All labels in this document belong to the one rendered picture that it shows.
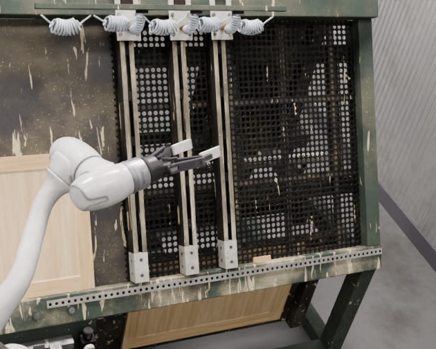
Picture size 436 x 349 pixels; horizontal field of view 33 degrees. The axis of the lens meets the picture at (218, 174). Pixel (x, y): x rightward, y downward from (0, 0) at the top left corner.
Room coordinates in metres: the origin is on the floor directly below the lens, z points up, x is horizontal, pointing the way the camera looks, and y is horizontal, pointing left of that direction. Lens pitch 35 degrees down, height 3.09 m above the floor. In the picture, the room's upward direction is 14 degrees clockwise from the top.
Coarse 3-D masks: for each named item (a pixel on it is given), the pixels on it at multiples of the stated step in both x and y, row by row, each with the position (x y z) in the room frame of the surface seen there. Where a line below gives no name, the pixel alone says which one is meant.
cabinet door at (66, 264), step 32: (0, 160) 2.23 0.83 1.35; (32, 160) 2.29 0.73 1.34; (0, 192) 2.17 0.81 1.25; (32, 192) 2.22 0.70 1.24; (0, 224) 2.10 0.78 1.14; (64, 224) 2.22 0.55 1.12; (0, 256) 2.04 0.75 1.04; (64, 256) 2.15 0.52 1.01; (32, 288) 2.02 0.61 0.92; (64, 288) 2.08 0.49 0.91
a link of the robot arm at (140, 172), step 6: (120, 162) 1.58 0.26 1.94; (126, 162) 1.57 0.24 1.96; (132, 162) 1.58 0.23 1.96; (138, 162) 1.58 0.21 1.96; (144, 162) 1.59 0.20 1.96; (132, 168) 1.55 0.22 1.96; (138, 168) 1.56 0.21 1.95; (144, 168) 1.57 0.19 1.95; (132, 174) 1.54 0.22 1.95; (138, 174) 1.55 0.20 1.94; (144, 174) 1.56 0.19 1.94; (150, 174) 1.58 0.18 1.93; (138, 180) 1.54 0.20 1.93; (144, 180) 1.55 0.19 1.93; (150, 180) 1.57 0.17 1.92; (138, 186) 1.54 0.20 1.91; (144, 186) 1.55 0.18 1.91
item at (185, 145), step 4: (188, 140) 1.80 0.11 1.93; (176, 144) 1.77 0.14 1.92; (180, 144) 1.77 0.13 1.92; (184, 144) 1.78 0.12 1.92; (188, 144) 1.79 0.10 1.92; (172, 148) 1.75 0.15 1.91; (176, 148) 1.76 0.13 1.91; (180, 148) 1.77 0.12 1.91; (184, 148) 1.78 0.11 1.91; (188, 148) 1.79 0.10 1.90; (172, 152) 1.75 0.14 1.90; (176, 152) 1.76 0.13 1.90; (180, 152) 1.76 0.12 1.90
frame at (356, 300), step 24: (312, 288) 2.89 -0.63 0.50; (360, 288) 2.80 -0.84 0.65; (288, 312) 2.91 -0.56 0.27; (312, 312) 3.04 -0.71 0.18; (336, 312) 2.82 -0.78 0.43; (96, 336) 2.28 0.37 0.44; (120, 336) 2.41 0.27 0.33; (192, 336) 2.62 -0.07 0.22; (312, 336) 2.91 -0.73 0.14; (336, 336) 2.79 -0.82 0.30
